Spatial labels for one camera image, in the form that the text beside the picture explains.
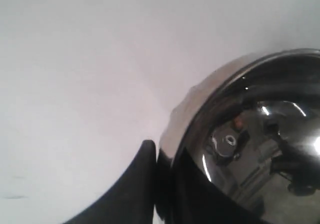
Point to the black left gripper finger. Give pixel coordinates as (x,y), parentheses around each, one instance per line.
(131,199)

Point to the stainless steel bowl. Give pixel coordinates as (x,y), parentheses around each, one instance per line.
(243,147)

